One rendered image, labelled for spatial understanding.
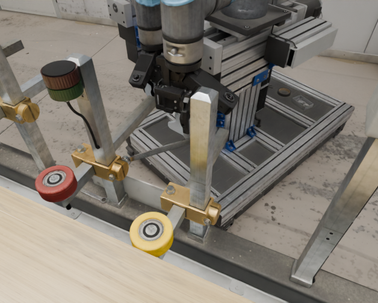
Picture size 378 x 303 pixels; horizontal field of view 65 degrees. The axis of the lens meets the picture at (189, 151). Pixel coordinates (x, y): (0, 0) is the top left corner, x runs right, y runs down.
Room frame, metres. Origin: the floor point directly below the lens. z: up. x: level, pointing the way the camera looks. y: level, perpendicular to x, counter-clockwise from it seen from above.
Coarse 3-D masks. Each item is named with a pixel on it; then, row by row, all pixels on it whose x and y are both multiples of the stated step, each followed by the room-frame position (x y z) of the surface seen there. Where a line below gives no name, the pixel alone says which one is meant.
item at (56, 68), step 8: (48, 64) 0.47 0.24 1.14; (56, 64) 0.47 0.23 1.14; (64, 64) 0.47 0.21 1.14; (72, 64) 0.47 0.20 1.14; (48, 72) 0.44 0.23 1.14; (56, 72) 0.44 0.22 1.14; (64, 72) 0.44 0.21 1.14; (64, 88) 0.43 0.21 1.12; (80, 96) 0.48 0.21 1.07; (88, 128) 0.48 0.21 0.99; (96, 144) 0.48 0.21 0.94
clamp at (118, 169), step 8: (88, 152) 0.53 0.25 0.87; (80, 160) 0.51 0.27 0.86; (88, 160) 0.50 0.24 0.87; (120, 160) 0.51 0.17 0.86; (96, 168) 0.49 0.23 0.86; (104, 168) 0.48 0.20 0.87; (112, 168) 0.48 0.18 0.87; (120, 168) 0.48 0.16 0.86; (128, 168) 0.50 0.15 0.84; (104, 176) 0.48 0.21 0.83; (112, 176) 0.46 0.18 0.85; (120, 176) 0.47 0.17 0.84
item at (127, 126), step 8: (152, 96) 0.79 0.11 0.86; (144, 104) 0.74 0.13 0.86; (152, 104) 0.76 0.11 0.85; (136, 112) 0.70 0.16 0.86; (144, 112) 0.71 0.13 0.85; (128, 120) 0.67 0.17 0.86; (136, 120) 0.67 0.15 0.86; (120, 128) 0.63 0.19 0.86; (128, 128) 0.64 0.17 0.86; (112, 136) 0.60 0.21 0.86; (120, 136) 0.60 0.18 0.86; (128, 136) 0.63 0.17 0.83; (120, 144) 0.59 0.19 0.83; (80, 168) 0.48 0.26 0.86; (88, 168) 0.48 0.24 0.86; (80, 176) 0.46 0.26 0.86; (88, 176) 0.47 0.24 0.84; (80, 184) 0.44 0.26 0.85; (64, 200) 0.39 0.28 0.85
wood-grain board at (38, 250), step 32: (0, 192) 0.38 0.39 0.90; (0, 224) 0.30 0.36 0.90; (32, 224) 0.30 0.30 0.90; (64, 224) 0.30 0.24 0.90; (0, 256) 0.24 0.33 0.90; (32, 256) 0.24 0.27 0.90; (64, 256) 0.24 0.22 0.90; (96, 256) 0.24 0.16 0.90; (128, 256) 0.24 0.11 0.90; (0, 288) 0.19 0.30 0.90; (32, 288) 0.19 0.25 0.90; (64, 288) 0.19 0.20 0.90; (96, 288) 0.19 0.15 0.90; (128, 288) 0.19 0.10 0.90; (160, 288) 0.19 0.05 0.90; (192, 288) 0.19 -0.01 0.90; (224, 288) 0.19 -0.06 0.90
